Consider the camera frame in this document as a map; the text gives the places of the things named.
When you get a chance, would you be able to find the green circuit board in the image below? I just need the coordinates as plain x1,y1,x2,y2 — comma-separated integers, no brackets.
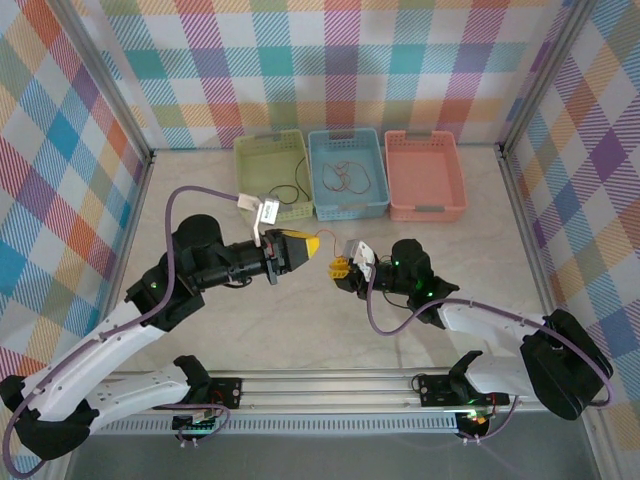
172,407,221,436

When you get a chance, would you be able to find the aluminium side rail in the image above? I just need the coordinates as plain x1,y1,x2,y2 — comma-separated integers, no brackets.
497,144,574,369
87,152,156,376

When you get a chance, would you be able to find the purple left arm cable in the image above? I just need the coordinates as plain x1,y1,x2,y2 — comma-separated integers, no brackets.
0,185,241,476

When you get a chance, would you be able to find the green plastic basket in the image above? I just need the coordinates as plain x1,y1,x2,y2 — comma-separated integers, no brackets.
233,129,315,227

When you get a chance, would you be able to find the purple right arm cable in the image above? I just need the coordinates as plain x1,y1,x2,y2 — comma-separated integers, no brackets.
366,269,616,446

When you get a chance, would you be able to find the slotted grey cable duct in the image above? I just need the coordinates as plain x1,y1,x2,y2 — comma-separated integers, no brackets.
79,417,461,435

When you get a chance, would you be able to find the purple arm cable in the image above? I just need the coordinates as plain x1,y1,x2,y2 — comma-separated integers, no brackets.
366,269,616,446
0,185,241,476

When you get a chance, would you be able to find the pink plastic basket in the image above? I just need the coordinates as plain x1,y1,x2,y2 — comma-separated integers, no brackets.
384,129,469,224

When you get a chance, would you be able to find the thin black cable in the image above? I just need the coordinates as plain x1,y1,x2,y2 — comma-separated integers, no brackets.
266,157,310,207

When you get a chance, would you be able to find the blue plastic basket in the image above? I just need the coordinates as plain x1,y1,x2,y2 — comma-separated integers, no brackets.
307,128,391,222

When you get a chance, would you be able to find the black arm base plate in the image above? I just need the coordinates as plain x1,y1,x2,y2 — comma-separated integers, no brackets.
152,377,245,410
417,372,511,407

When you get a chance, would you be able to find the aluminium frame post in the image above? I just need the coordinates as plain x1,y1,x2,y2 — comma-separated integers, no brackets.
49,0,154,164
499,0,601,151

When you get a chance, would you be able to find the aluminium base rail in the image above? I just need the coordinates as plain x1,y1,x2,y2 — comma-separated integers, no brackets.
52,368,601,417

